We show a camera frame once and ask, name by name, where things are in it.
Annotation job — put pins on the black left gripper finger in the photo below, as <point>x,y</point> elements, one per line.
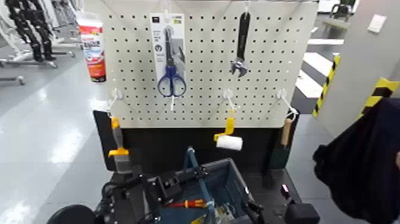
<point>195,172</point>
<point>195,186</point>

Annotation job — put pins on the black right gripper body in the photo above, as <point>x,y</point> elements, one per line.
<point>287,195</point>

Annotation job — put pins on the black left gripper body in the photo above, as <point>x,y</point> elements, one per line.
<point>172,186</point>

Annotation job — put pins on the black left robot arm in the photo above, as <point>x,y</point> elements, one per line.
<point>125,203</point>

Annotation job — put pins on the blue grey plastic crate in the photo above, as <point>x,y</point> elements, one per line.
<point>225,181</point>

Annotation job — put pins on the red yellow screwdriver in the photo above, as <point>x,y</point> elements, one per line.
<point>187,204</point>

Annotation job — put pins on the black back panel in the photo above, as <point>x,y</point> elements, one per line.
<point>156,147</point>

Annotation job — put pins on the white yellow paint roller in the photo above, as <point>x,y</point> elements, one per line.
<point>229,142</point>

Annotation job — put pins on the beige pegboard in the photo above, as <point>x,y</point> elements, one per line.
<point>209,103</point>

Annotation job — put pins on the orange grey scraper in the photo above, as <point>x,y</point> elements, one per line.
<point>118,137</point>

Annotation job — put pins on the white disc peg hook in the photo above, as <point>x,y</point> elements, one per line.
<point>228,94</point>
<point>117,94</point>
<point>282,94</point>

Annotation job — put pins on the yellow black hazard tape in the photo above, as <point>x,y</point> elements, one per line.
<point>379,92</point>
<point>326,84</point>

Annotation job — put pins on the black adjustable wrench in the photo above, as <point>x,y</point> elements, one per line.
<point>242,40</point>

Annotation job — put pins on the white red sealant tube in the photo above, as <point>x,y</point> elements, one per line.
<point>93,59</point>

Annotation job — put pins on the grey chair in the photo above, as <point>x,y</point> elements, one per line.
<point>339,17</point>

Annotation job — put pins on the white stand base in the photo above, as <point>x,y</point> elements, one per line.
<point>28,61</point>

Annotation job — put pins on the black robot on stand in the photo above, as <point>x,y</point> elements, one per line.
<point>34,28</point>

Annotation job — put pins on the white wall plate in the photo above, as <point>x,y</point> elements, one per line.
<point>377,23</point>

